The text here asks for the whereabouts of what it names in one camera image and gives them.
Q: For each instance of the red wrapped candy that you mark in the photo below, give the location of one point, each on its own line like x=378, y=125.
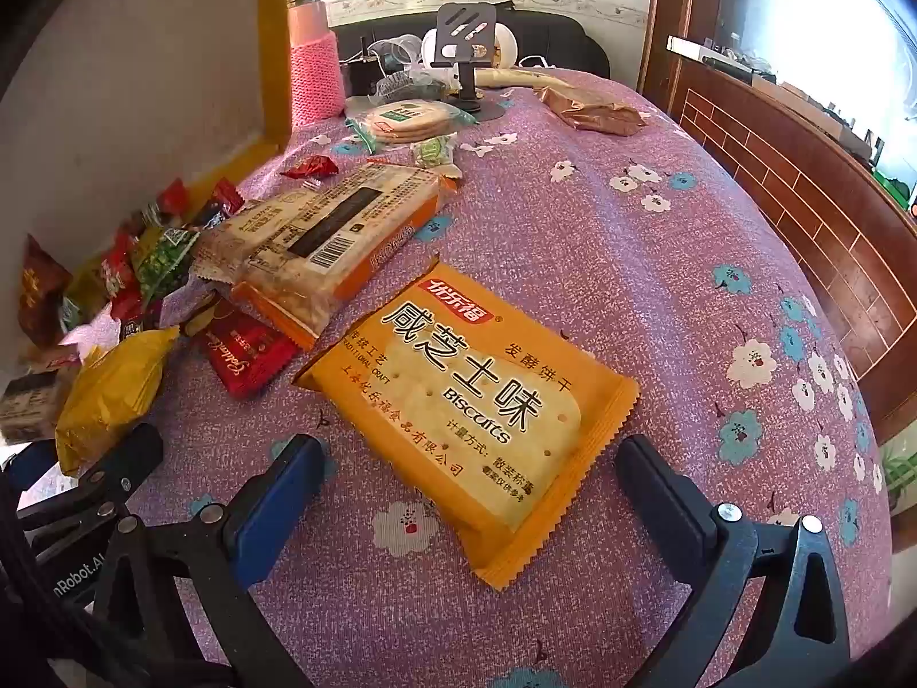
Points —
x=308, y=167

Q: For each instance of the green striped candy packet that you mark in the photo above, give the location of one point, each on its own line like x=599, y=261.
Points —
x=433, y=153

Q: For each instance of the yellow snack packet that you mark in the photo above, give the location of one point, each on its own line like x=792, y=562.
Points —
x=114, y=394

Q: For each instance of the red wafer packet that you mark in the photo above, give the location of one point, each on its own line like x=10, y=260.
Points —
x=247, y=358

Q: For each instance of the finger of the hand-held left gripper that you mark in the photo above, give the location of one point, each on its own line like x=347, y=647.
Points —
x=122, y=455
x=29, y=457

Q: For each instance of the yellow cardboard box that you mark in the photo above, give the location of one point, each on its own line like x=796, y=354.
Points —
x=276, y=50

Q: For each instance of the orange biscuit packet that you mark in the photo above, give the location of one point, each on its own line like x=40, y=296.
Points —
x=458, y=401

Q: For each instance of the small beige snack box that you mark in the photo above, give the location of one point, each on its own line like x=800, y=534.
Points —
x=32, y=405

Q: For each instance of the purple floral tablecloth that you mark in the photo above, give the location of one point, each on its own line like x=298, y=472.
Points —
x=609, y=287

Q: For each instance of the clear plastic cup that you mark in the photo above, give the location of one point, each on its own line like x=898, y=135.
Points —
x=394, y=54

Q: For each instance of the black sofa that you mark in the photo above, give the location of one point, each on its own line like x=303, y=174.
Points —
x=551, y=39

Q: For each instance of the pile of small candy packets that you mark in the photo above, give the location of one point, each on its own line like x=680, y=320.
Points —
x=157, y=258

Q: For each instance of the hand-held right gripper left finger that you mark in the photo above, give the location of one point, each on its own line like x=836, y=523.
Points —
x=276, y=516

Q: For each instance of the clear cracker packet with barcode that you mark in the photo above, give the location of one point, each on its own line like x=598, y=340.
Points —
x=344, y=236

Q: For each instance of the black phone stand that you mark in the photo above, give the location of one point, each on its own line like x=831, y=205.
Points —
x=466, y=32

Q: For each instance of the pink knit-sleeved bottle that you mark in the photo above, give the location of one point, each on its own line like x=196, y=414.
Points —
x=315, y=64

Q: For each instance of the pale cracker packet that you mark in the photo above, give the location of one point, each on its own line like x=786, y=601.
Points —
x=247, y=233

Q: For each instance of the brown bread packet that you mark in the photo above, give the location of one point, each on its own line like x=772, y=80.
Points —
x=594, y=113

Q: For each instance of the beige elongated object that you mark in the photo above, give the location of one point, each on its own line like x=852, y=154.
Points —
x=519, y=77

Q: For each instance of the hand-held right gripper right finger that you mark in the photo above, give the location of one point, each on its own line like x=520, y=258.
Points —
x=663, y=502

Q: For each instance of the dark brown snack packet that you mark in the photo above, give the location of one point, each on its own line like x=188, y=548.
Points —
x=39, y=287

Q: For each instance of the wooden brick-pattern cabinet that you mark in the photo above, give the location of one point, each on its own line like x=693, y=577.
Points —
x=802, y=179

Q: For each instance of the white round container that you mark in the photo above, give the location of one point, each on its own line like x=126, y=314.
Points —
x=505, y=46

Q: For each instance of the round rice cracker packet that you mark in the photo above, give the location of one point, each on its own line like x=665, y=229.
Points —
x=412, y=120

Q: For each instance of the crumpled plastic bag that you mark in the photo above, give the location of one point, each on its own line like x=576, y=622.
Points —
x=405, y=86

